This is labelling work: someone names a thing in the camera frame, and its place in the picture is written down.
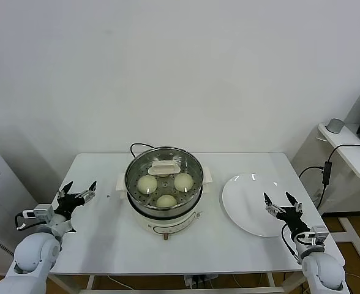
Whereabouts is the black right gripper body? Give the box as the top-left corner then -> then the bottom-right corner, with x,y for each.
276,207 -> 311,236

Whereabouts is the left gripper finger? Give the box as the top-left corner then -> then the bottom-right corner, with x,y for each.
77,180 -> 97,203
56,181 -> 74,199

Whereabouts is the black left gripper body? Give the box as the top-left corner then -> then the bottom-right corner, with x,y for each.
54,193 -> 86,219

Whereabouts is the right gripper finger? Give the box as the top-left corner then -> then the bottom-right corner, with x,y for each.
285,191 -> 304,213
262,192 -> 284,216

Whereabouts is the round glass pot lid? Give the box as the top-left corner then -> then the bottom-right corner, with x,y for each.
125,146 -> 204,206

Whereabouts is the round white plate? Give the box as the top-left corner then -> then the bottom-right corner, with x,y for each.
221,173 -> 296,237

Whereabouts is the white side desk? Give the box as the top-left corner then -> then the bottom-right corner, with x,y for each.
290,122 -> 360,260

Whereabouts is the grey cylinder speaker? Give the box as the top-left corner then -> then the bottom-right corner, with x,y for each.
326,118 -> 343,134

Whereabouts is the cream electric cooker base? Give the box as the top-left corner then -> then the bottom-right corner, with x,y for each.
115,171 -> 213,241

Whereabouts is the white power strip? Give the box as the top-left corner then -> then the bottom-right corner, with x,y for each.
182,274 -> 217,288

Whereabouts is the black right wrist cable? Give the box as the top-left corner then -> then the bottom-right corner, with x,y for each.
280,223 -> 305,265

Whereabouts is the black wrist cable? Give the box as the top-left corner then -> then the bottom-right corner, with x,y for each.
14,213 -> 34,231
280,223 -> 305,265

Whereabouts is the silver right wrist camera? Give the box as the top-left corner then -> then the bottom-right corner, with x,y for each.
298,225 -> 329,247

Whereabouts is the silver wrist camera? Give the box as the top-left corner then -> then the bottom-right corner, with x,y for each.
298,225 -> 329,247
22,204 -> 55,226

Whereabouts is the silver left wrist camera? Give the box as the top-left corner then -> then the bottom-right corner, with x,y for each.
22,204 -> 55,226

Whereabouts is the black cable with adapter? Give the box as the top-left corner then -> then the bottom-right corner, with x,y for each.
296,143 -> 360,209

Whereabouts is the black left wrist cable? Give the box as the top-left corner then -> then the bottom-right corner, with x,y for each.
14,213 -> 34,231

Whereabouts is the black cooker power cord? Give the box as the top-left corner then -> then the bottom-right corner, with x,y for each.
129,142 -> 156,159

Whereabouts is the white table frame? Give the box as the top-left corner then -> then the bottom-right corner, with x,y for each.
47,271 -> 309,294

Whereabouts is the thin white floor cable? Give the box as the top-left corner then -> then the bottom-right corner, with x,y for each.
106,275 -> 130,290

